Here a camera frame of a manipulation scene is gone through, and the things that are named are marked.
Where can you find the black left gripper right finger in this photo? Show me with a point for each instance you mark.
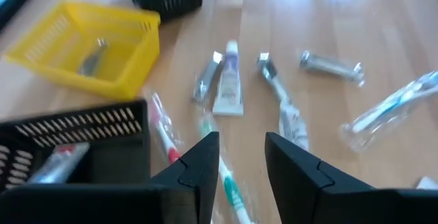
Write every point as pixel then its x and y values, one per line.
pixel 301 189

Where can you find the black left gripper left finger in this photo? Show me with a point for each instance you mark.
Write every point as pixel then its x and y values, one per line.
pixel 202 183

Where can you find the green white toothbrush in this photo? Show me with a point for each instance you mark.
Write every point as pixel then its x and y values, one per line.
pixel 232 186

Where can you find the red white toothbrush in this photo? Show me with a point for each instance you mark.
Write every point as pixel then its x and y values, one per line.
pixel 164 135

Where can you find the white printed sachet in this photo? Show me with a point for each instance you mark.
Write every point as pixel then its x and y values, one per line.
pixel 293 128

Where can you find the silver foil packet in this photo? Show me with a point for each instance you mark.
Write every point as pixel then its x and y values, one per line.
pixel 206 80
pixel 330 67
pixel 272 76
pixel 91 59

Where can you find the teal white toothbrush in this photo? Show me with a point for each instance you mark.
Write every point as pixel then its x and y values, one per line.
pixel 386 112

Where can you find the yellow plastic basket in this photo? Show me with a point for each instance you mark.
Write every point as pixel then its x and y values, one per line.
pixel 130 63

